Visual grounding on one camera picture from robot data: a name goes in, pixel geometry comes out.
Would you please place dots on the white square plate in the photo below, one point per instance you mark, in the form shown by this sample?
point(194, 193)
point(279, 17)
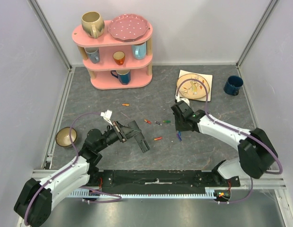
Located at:
point(209, 76)

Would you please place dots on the purple blue battery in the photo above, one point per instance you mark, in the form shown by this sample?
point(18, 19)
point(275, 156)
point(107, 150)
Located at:
point(179, 136)

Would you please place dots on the navy blue cup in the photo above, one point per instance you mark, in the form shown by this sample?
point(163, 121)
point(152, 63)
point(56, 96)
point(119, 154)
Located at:
point(233, 85)

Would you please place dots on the orange cup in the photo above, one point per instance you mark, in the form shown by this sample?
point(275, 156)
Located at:
point(119, 57)

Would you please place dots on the beige ceramic mug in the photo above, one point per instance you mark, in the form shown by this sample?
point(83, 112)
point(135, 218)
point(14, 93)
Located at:
point(93, 24)

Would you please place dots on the pink polka dot plate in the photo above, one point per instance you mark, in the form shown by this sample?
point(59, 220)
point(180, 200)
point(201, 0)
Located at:
point(128, 27)

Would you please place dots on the dark blue mug on shelf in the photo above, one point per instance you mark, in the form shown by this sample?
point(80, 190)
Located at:
point(124, 76)

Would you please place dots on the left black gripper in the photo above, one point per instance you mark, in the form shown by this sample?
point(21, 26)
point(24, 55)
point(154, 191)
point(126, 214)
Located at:
point(121, 130)

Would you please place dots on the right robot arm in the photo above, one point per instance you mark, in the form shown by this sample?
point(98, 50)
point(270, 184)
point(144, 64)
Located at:
point(256, 152)

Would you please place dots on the brown ceramic bowl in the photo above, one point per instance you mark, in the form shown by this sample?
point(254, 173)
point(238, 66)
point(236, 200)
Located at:
point(63, 136)

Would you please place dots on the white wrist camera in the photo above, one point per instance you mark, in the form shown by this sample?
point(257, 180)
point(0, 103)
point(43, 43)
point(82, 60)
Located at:
point(178, 98)
point(107, 116)

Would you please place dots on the light blue mug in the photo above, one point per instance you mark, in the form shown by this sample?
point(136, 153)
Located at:
point(139, 51)

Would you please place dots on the aluminium cable duct rail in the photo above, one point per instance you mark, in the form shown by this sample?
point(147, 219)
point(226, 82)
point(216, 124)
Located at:
point(208, 194)

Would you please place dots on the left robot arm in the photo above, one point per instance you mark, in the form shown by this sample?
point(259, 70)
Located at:
point(38, 198)

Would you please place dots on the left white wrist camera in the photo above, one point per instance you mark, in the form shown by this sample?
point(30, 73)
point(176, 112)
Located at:
point(107, 116)

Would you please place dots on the round beige painted plate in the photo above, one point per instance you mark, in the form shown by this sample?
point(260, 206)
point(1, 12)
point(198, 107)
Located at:
point(196, 89)

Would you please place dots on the pink three-tier shelf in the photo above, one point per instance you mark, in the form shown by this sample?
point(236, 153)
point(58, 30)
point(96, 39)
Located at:
point(104, 55)

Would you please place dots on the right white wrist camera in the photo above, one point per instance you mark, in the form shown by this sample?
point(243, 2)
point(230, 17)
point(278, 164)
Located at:
point(178, 98)

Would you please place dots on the grey-blue mug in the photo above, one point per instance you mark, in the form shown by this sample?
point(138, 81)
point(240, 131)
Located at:
point(93, 54)

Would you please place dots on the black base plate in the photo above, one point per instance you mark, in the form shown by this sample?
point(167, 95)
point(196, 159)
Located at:
point(159, 181)

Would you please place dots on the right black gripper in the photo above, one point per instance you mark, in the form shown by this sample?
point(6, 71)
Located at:
point(182, 121)

